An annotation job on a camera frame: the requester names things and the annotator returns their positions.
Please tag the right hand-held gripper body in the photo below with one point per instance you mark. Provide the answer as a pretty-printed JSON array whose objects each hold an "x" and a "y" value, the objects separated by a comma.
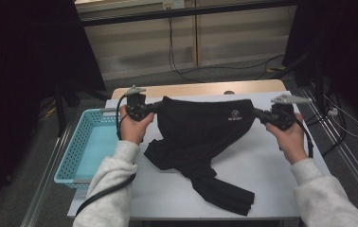
[{"x": 281, "y": 115}]

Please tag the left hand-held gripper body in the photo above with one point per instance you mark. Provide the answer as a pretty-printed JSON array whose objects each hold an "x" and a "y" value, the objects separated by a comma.
[{"x": 137, "y": 105}]

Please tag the black pants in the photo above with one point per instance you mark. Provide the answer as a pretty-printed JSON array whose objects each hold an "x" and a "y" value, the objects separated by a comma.
[{"x": 196, "y": 126}]

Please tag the light blue plastic basket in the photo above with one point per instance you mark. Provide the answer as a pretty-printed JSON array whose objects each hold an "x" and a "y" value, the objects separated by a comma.
[{"x": 88, "y": 148}]

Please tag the person's left hand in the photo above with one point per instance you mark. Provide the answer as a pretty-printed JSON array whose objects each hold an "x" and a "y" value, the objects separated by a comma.
[{"x": 134, "y": 130}]

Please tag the person's right hand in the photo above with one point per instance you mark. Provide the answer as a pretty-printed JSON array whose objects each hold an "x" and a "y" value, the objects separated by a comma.
[{"x": 290, "y": 142}]

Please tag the wooden table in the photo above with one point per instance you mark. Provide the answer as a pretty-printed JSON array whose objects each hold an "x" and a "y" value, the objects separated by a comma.
[{"x": 183, "y": 90}]

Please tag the yellow floor tape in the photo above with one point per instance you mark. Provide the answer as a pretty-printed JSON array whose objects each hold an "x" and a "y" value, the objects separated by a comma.
[
  {"x": 50, "y": 112},
  {"x": 276, "y": 68}
]

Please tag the black metal stand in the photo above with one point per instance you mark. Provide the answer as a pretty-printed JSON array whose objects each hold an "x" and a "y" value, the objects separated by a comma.
[{"x": 319, "y": 82}]

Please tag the white power plug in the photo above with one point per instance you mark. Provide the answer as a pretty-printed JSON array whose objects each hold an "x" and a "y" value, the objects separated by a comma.
[{"x": 332, "y": 111}]

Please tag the black tripod stand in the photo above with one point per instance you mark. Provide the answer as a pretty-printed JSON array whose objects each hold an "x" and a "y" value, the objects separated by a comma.
[{"x": 61, "y": 110}]

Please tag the black horizontal bar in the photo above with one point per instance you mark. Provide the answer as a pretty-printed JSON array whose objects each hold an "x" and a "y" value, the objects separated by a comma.
[{"x": 183, "y": 12}]

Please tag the narrow black curtain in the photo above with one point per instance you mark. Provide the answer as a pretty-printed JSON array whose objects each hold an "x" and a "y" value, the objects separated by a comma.
[{"x": 341, "y": 38}]

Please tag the wide black curtain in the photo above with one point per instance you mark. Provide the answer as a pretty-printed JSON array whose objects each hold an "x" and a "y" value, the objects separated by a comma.
[{"x": 16, "y": 63}]

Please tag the aluminium floor rail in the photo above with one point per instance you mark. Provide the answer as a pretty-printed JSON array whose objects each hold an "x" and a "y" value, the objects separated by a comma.
[
  {"x": 350, "y": 160},
  {"x": 46, "y": 179}
]

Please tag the white wall outlet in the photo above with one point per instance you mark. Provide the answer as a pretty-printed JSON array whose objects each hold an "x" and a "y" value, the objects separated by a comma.
[{"x": 173, "y": 4}]

